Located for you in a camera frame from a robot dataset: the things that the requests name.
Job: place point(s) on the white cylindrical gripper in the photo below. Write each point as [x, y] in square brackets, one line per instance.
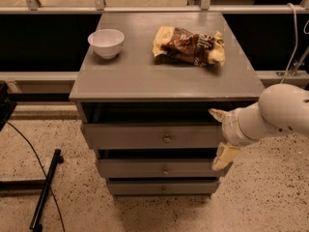
[231, 129]

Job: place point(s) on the grey top drawer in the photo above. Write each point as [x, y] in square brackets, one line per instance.
[151, 136]

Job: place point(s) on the grey drawer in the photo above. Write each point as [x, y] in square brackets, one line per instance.
[151, 136]
[158, 168]
[177, 187]

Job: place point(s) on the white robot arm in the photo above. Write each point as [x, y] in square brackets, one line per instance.
[281, 109]

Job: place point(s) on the grey wooden drawer cabinet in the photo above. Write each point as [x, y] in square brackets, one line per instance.
[138, 88]

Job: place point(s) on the grey middle drawer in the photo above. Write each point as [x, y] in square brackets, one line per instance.
[158, 168]

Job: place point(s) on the grey bottom drawer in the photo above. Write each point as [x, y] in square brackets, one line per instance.
[177, 187]

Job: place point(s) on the yellow brown chip bag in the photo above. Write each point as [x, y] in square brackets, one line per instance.
[196, 49]

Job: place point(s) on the white ceramic bowl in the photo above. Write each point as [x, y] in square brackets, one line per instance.
[107, 43]

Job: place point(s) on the black metal stand base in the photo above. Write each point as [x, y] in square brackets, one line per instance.
[43, 185]

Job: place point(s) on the black equipment at left edge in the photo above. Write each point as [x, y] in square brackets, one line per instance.
[6, 105]

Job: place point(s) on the metal railing frame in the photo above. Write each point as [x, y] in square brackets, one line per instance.
[48, 8]

